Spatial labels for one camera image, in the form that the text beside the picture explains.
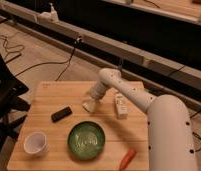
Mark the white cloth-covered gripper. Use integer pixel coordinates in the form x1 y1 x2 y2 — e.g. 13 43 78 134
84 81 109 113

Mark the white sponge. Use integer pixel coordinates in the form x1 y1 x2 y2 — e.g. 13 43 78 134
82 100 94 113

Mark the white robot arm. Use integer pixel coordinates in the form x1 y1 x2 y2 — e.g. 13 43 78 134
82 68 198 171

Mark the green ceramic bowl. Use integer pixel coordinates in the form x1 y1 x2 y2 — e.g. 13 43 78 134
67 121 105 160

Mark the white ceramic cup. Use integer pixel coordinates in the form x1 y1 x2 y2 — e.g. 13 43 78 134
23 132 49 157

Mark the white remote-like box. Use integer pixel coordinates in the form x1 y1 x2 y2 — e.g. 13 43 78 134
114 93 128 119

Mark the black rectangular block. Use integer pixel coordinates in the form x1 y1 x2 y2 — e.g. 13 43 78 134
51 107 72 123

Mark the wooden board table top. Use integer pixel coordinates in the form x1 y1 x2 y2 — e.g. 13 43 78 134
7 81 149 171

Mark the orange carrot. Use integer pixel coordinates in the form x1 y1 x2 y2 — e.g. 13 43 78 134
119 149 136 171

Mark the black chair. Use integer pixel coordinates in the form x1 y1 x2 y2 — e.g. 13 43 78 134
0 53 30 152

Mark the long wooden ledge beam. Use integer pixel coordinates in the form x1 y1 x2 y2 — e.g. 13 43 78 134
0 0 201 91

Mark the white object on ledge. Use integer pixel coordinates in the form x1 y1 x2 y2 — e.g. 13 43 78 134
38 4 59 23

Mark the black floor cable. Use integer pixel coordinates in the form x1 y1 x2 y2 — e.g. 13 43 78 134
14 39 82 82

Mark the black cable bundle right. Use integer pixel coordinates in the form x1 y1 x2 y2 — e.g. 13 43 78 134
188 106 201 154

